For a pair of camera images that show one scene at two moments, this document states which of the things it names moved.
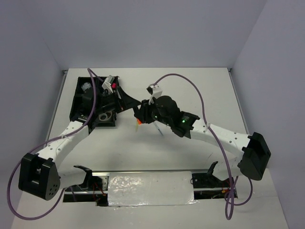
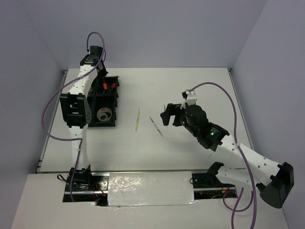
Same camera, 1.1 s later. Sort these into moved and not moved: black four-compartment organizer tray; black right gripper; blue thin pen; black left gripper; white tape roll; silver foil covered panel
Moved: black left gripper; black right gripper
Not moved: white tape roll; black four-compartment organizer tray; silver foil covered panel; blue thin pen
